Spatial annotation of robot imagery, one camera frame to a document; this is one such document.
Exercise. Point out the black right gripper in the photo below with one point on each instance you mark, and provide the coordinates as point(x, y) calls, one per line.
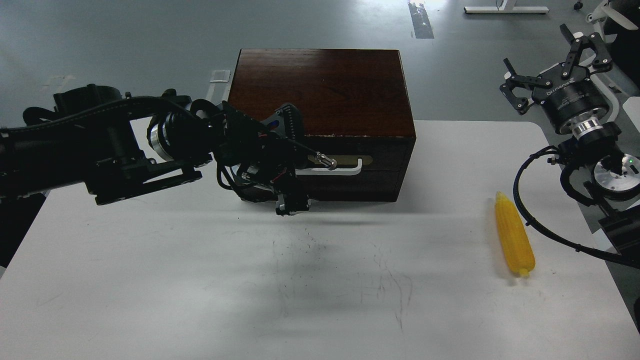
point(567, 97)

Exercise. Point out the yellow corn cob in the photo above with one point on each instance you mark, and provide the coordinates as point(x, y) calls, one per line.
point(516, 247)

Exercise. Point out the white table leg base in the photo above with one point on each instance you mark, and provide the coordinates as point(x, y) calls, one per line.
point(504, 7)

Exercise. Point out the wooden drawer with white handle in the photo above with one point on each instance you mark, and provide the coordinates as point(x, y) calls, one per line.
point(360, 167)

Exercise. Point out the dark wooden drawer cabinet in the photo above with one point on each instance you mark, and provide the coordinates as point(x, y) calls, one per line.
point(354, 105)

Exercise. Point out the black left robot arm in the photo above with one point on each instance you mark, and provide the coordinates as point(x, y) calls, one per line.
point(124, 146)

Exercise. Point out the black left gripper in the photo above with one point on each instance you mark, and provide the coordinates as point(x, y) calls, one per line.
point(258, 160)

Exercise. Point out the grey floor tape strip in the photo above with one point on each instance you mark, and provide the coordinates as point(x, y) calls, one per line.
point(422, 28)

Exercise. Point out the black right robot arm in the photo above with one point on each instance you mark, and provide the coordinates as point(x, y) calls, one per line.
point(595, 170)

